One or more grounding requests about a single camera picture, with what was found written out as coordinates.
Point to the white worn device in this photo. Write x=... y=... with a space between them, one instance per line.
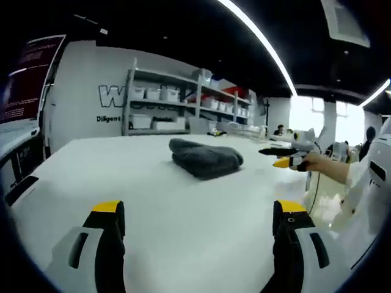
x=380 y=158

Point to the row of white storage bins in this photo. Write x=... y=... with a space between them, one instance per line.
x=220 y=103

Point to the black flat tablet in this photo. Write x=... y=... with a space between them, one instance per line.
x=21 y=190

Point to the long ceiling light strip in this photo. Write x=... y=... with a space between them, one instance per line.
x=268 y=45

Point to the grey metal shelf unit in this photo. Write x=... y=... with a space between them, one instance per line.
x=195 y=97

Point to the grey towel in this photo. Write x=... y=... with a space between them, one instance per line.
x=204 y=157

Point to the white rack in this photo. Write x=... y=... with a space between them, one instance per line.
x=249 y=129

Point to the large dark display screen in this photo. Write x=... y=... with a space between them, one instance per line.
x=24 y=79

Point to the yellow and black object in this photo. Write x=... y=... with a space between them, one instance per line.
x=217 y=132

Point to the ceiling air vent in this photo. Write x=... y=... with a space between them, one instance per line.
x=345 y=21

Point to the short ceiling light strip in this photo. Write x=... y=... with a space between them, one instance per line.
x=377 y=91

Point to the person's right hand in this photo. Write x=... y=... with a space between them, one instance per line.
x=312 y=160

